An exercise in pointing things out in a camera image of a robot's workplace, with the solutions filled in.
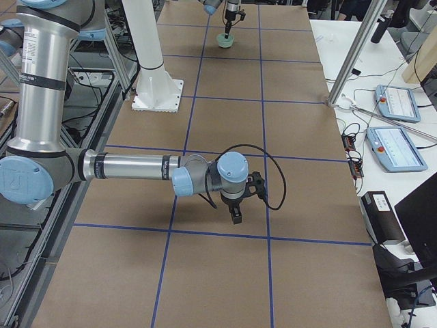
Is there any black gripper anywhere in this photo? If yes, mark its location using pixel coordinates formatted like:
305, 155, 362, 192
221, 194, 244, 224
225, 10, 238, 38

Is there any green ceramic bowl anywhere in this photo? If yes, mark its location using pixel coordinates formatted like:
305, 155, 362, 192
216, 33, 234, 49

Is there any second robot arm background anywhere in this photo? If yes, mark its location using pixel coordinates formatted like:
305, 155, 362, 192
1, 18, 25, 57

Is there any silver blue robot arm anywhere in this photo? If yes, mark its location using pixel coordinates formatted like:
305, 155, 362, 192
1, 1, 249, 224
199, 0, 245, 39

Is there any black water bottle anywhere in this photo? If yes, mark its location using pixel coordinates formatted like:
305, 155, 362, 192
370, 10, 394, 44

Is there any black box with label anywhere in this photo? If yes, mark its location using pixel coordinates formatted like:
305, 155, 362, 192
361, 191, 406, 245

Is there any metal rod on desk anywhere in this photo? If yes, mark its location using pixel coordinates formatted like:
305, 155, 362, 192
350, 105, 437, 142

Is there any near blue teach pendant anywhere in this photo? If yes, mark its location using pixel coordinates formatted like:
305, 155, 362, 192
367, 126, 428, 173

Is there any blue teach pendant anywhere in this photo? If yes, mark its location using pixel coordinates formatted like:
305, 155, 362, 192
375, 85, 421, 123
367, 126, 428, 173

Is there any black monitor stand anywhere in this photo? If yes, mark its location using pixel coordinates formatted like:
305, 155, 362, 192
372, 245, 436, 310

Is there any black monitor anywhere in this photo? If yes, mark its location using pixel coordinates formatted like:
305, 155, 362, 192
395, 174, 436, 267

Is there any far blue teach pendant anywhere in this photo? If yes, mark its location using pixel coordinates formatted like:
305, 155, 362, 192
375, 85, 421, 123

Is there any wooden board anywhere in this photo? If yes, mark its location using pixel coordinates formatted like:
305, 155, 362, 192
402, 27, 437, 84

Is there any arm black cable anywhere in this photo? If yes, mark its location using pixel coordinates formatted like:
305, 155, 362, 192
204, 143, 288, 210

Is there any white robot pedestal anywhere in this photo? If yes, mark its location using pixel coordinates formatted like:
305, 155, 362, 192
122, 0, 184, 113

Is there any aluminium frame post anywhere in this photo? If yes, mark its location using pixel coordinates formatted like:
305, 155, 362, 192
326, 0, 387, 107

